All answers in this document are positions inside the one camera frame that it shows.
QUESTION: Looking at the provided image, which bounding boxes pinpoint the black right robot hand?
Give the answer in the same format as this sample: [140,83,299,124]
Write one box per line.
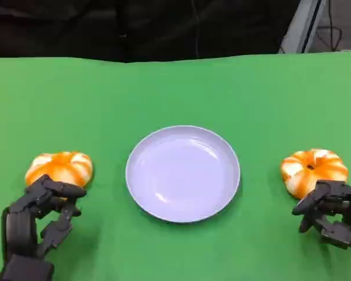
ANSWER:
[291,180,351,251]

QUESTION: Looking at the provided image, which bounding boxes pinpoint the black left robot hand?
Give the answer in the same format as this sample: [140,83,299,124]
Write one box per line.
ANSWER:
[1,174,87,260]

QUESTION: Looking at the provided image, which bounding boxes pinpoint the lilac plate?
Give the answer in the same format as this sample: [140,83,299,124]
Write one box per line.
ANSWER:
[125,125,241,224]

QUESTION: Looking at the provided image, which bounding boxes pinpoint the green table cloth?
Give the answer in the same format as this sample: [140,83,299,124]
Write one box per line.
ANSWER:
[0,49,351,281]

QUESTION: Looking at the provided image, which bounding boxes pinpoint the black cloth backdrop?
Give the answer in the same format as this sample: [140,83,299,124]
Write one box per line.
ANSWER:
[0,0,301,64]

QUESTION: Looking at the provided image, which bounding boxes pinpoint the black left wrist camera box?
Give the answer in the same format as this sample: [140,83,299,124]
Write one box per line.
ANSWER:
[1,253,55,281]

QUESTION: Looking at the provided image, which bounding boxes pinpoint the black floor cables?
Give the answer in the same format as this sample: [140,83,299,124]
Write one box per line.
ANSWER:
[315,25,343,53]

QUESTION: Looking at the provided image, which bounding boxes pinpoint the grey metal frame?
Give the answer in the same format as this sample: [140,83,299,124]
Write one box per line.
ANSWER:
[278,0,328,54]

